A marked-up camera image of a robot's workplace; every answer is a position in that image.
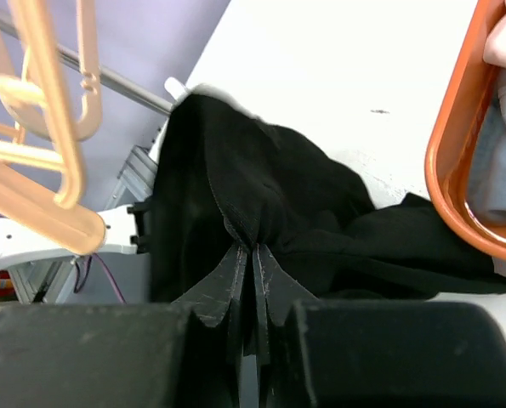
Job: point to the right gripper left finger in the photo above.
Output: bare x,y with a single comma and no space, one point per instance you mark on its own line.
209,373

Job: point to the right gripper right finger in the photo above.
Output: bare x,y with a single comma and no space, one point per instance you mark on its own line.
282,358

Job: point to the black skirt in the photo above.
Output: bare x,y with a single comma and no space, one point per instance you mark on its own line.
225,177

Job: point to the wooden hanger for denim skirt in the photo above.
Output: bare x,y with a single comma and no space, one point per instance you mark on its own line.
34,206

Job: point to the blue denim skirt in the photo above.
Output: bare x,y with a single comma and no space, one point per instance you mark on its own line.
486,191

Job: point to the wooden hanger for white skirt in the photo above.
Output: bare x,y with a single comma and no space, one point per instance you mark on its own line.
46,134

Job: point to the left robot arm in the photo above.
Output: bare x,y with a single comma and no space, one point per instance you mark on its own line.
127,232

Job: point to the orange plastic basket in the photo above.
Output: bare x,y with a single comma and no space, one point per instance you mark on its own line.
452,142

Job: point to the white metal clothes rack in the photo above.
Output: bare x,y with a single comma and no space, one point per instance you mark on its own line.
108,77

